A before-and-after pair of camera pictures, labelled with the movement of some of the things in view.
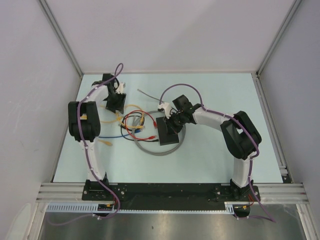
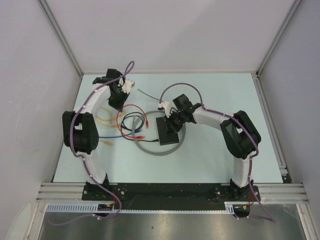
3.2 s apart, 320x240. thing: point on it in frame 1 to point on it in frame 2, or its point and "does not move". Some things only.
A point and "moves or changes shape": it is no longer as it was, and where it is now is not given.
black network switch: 165,138 does not move
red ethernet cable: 155,122 moves or changes shape
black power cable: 143,120 does not move
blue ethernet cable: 136,131 does not move
